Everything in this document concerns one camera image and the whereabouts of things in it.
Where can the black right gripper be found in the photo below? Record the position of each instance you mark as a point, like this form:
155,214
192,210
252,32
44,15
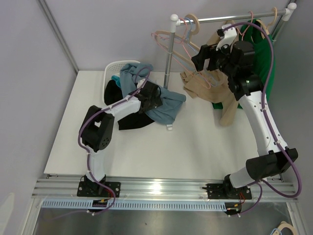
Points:
207,52

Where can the grey blue t shirt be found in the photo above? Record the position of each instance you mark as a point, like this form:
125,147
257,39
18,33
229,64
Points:
165,114

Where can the teal t shirt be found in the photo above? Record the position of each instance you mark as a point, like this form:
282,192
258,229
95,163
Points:
116,79

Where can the black t shirt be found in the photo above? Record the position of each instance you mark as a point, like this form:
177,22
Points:
136,120

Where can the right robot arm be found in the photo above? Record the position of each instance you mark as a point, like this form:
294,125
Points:
275,157

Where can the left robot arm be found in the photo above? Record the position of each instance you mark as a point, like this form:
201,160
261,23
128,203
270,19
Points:
96,132

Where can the beige t shirt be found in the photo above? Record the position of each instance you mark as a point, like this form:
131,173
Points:
212,86

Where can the green t shirt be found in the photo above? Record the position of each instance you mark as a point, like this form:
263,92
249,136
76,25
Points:
261,59

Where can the beige hanger on floor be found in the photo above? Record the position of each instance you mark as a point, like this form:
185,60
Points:
284,225

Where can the silver white clothes rack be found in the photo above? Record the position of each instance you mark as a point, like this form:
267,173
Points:
184,29

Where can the white perforated plastic basket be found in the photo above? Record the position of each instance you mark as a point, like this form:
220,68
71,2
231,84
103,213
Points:
113,69

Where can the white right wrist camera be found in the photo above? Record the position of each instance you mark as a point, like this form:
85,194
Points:
229,35

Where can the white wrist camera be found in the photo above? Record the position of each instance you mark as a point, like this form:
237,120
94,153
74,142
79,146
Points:
141,83
229,35

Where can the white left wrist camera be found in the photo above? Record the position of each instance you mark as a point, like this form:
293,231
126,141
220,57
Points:
141,83

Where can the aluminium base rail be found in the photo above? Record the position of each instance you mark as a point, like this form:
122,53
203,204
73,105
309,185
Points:
66,186

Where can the white slotted cable duct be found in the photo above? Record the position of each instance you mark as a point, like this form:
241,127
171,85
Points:
135,205

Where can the grey wall corner profile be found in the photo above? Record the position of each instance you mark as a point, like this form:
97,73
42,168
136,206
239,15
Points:
57,33

